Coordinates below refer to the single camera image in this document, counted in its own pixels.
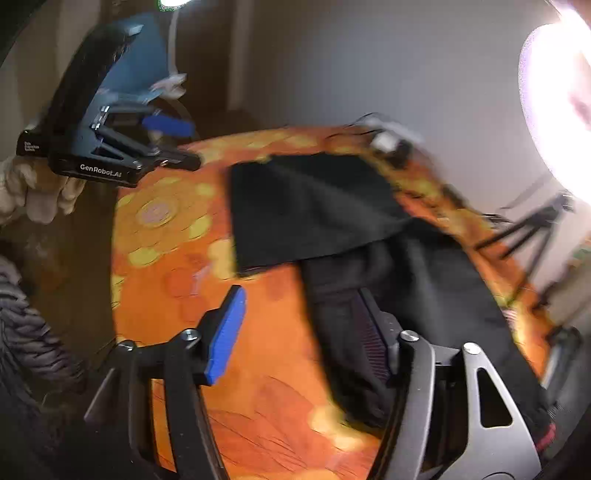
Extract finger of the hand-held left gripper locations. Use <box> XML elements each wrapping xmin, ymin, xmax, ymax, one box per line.
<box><xmin>98</xmin><ymin>105</ymin><xmax>193</xmax><ymax>137</ymax></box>
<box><xmin>98</xmin><ymin>127</ymin><xmax>202</xmax><ymax>171</ymax></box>

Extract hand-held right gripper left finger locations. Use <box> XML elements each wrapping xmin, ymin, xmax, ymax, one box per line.
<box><xmin>83</xmin><ymin>285</ymin><xmax>247</xmax><ymax>480</ymax></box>

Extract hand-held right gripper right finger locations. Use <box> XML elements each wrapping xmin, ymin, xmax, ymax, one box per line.
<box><xmin>355</xmin><ymin>286</ymin><xmax>541</xmax><ymax>480</ymax></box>

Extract black pants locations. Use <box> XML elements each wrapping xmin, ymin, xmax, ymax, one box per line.
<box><xmin>229</xmin><ymin>154</ymin><xmax>557</xmax><ymax>455</ymax></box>

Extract person's left hand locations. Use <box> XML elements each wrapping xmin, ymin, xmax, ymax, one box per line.
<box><xmin>0</xmin><ymin>156</ymin><xmax>86</xmax><ymax>225</ymax></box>

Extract blue board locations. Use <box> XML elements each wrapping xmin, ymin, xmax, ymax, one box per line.
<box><xmin>98</xmin><ymin>13</ymin><xmax>175</xmax><ymax>105</ymax></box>

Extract white gooseneck lamp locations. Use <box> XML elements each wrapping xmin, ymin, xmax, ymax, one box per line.
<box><xmin>154</xmin><ymin>0</ymin><xmax>194</xmax><ymax>100</ymax></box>

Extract orange floral blanket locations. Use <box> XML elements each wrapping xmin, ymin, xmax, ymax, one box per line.
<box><xmin>110</xmin><ymin>126</ymin><xmax>557</xmax><ymax>480</ymax></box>

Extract grey quilted jacket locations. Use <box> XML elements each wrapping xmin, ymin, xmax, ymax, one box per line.
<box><xmin>0</xmin><ymin>255</ymin><xmax>89</xmax><ymax>394</ymax></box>

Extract black and white device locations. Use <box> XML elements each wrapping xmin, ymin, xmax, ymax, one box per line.
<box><xmin>350</xmin><ymin>112</ymin><xmax>424</xmax><ymax>171</ymax></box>

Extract black tripod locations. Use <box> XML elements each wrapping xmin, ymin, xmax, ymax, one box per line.
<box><xmin>475</xmin><ymin>190</ymin><xmax>579</xmax><ymax>311</ymax></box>

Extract bright ring light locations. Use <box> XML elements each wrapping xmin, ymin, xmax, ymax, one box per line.
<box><xmin>517</xmin><ymin>0</ymin><xmax>591</xmax><ymax>206</ymax></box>

